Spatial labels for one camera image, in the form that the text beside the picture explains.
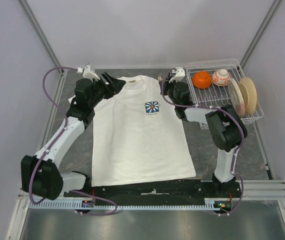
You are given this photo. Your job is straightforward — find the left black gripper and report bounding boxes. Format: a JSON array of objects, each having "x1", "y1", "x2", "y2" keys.
[{"x1": 89, "y1": 72, "x2": 126, "y2": 108}]

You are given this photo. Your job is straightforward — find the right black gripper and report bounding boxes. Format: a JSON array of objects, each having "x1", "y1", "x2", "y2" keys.
[{"x1": 159, "y1": 76, "x2": 179, "y2": 107}]

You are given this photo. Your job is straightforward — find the white t-shirt with flower print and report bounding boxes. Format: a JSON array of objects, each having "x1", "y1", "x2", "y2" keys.
[{"x1": 91, "y1": 75, "x2": 196, "y2": 187}]

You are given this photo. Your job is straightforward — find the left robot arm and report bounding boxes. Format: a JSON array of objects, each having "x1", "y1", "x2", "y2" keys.
[{"x1": 20, "y1": 72, "x2": 126, "y2": 204}]

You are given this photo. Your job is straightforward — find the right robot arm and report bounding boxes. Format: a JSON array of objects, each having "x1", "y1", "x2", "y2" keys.
[{"x1": 159, "y1": 79, "x2": 248, "y2": 197}]

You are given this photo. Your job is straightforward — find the white bowl orange circles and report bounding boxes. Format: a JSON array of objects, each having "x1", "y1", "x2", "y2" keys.
[{"x1": 211, "y1": 69, "x2": 231, "y2": 87}]

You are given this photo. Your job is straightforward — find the white plate pink rim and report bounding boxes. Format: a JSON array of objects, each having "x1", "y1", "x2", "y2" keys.
[{"x1": 227, "y1": 78, "x2": 245, "y2": 117}]

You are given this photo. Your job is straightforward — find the beige plate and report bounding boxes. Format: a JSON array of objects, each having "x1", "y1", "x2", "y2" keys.
[{"x1": 238, "y1": 77, "x2": 258, "y2": 115}]

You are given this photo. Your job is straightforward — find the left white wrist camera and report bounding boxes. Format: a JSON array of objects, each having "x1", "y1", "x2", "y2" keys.
[{"x1": 76, "y1": 63, "x2": 100, "y2": 82}]

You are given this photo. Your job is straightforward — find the white wire dish rack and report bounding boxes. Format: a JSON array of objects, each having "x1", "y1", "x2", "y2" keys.
[{"x1": 185, "y1": 58, "x2": 265, "y2": 130}]

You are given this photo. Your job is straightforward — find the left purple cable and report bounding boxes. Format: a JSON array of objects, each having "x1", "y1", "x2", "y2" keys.
[{"x1": 28, "y1": 66, "x2": 118, "y2": 216}]

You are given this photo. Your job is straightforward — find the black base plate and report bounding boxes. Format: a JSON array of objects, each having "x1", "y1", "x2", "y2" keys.
[{"x1": 63, "y1": 177, "x2": 244, "y2": 216}]

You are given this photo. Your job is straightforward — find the light blue cable duct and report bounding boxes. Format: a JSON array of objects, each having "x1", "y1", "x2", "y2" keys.
[{"x1": 28, "y1": 198, "x2": 232, "y2": 211}]

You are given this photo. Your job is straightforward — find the aluminium frame rail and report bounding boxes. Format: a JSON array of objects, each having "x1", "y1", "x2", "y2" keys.
[{"x1": 17, "y1": 178, "x2": 285, "y2": 201}]

